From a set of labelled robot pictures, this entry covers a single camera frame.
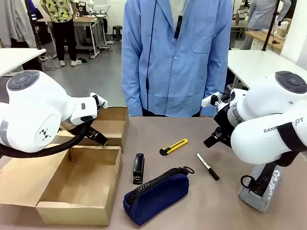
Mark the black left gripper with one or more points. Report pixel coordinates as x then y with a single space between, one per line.
92 132

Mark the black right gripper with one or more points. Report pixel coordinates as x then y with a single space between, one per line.
224 119

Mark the white black marker pen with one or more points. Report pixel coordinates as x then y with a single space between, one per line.
206 165

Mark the yellow black utility knife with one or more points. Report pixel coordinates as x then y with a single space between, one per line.
176 145

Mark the black stapler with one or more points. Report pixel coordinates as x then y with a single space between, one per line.
138 169

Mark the grey pencil case black zipper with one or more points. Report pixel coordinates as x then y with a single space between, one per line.
260 191

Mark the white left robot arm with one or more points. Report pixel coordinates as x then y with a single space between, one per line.
36 103

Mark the person's right forearm blue sleeve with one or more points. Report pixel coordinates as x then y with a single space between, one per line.
132 95

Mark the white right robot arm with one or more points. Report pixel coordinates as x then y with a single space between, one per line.
263 119

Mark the person's left forearm blue sleeve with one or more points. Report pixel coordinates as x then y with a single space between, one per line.
216 83

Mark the small open cardboard box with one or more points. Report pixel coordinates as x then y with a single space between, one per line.
115 124

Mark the large open cardboard box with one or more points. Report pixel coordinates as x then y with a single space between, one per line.
79 182

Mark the navy blue pencil case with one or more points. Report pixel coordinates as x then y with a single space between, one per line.
158 198

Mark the white table with white legs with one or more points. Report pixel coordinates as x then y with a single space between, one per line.
16 58
254 64

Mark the black plastic stool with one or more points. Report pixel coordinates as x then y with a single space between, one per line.
117 32

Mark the wooden top background desk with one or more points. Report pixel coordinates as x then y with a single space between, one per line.
88 26

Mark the wooden background workbench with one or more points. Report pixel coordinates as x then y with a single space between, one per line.
266 38

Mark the person in yellow patterned shirt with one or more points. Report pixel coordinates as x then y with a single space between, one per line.
62 28

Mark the black stand pole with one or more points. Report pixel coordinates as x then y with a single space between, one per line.
33 26
269 28

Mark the person in light blue coat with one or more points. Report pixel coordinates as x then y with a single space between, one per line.
260 14

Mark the person in grey coat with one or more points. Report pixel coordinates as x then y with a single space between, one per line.
16 21

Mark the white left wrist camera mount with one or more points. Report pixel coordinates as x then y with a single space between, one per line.
100 99

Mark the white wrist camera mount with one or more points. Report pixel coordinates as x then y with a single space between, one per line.
209 100
100 99

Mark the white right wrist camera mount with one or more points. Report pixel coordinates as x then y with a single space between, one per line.
209 100

